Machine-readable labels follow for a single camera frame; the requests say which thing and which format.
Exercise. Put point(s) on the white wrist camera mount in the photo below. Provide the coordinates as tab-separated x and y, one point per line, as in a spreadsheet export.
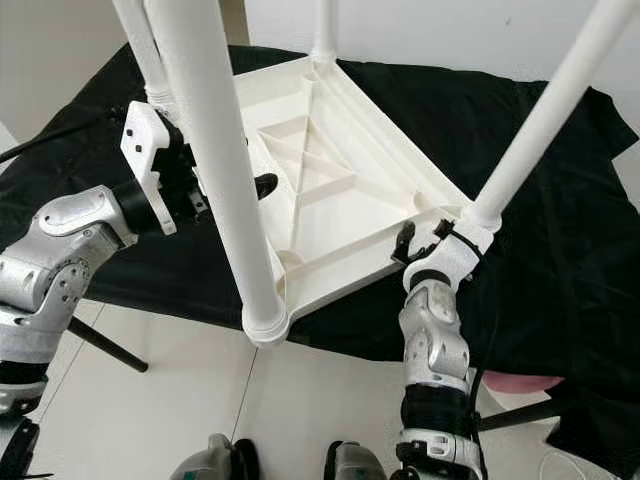
150	150
455	255

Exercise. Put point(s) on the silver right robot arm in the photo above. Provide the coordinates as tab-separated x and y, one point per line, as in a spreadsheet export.
435	340

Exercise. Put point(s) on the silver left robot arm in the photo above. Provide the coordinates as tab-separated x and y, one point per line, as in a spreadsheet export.
60	270

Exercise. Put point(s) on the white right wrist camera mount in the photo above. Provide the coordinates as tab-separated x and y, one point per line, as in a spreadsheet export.
455	255

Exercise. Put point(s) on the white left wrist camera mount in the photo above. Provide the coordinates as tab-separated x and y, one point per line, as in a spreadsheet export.
150	150

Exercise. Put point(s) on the pink plastic object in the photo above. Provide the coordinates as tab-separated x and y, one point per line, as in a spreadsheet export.
525	382

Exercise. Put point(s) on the grey right robot foot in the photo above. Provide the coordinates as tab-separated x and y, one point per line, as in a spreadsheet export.
360	463

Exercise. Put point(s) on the black metal table leg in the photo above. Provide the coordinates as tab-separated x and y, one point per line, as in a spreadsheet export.
520	412
108	345

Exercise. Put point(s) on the white plastic table leg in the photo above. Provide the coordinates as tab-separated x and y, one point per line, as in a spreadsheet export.
550	110
323	30
210	170
138	40

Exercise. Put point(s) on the black table cloth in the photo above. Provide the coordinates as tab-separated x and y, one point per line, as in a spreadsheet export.
560	250

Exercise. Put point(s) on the white plastic table top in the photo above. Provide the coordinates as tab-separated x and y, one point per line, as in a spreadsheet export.
360	200

